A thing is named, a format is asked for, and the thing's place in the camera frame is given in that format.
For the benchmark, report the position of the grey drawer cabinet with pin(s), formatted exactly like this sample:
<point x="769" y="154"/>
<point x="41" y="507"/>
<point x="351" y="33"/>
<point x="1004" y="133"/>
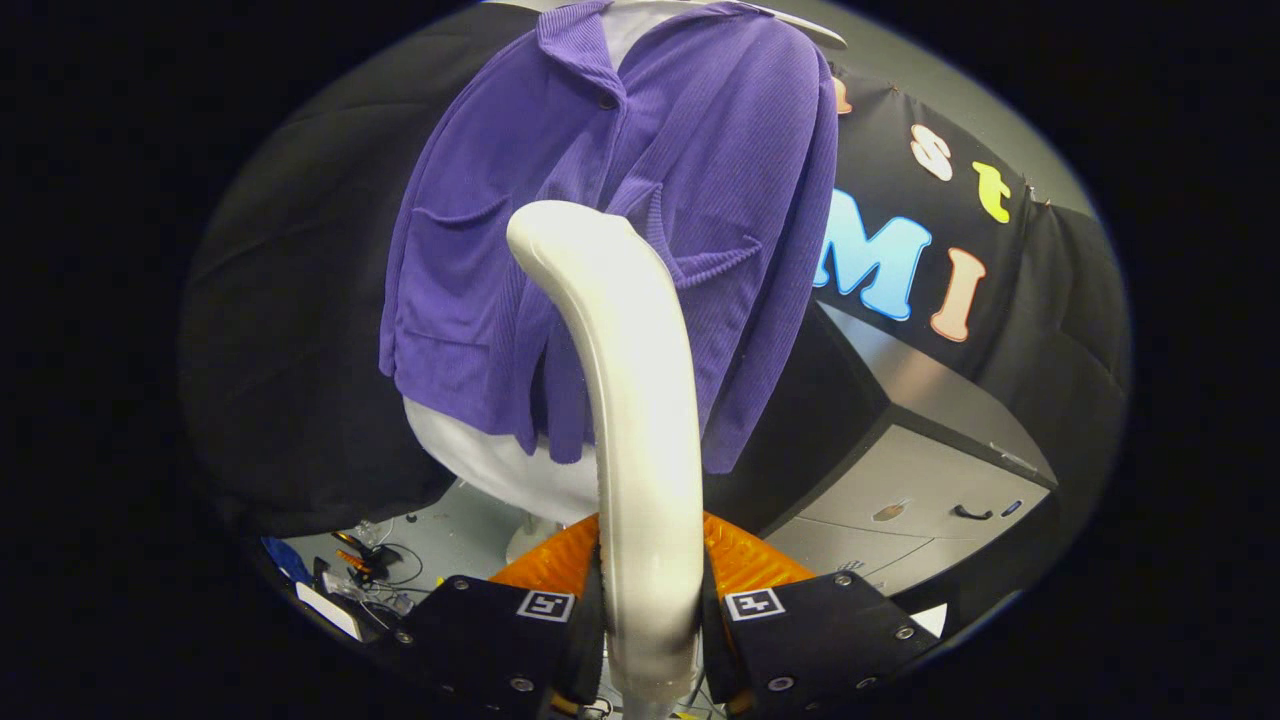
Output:
<point x="930" y="480"/>

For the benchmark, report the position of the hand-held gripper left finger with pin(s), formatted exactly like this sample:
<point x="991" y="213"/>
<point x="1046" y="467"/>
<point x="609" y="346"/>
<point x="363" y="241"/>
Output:
<point x="480" y="630"/>

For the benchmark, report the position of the white paper sheet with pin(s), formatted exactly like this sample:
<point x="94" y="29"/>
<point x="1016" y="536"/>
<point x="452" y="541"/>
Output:
<point x="930" y="620"/>

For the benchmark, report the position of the white steamer base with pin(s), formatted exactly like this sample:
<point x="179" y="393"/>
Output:
<point x="530" y="540"/>

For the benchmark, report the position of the blue cloth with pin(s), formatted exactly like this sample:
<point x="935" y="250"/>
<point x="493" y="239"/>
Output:
<point x="288" y="560"/>

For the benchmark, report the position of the white clothes hanger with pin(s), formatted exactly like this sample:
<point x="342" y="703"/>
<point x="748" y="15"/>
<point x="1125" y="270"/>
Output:
<point x="815" y="32"/>

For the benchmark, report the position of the white garment steamer head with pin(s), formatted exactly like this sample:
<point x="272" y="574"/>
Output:
<point x="645" y="400"/>

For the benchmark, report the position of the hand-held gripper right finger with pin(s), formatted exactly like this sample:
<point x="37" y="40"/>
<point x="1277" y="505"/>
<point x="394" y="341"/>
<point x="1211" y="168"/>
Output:
<point x="830" y="625"/>

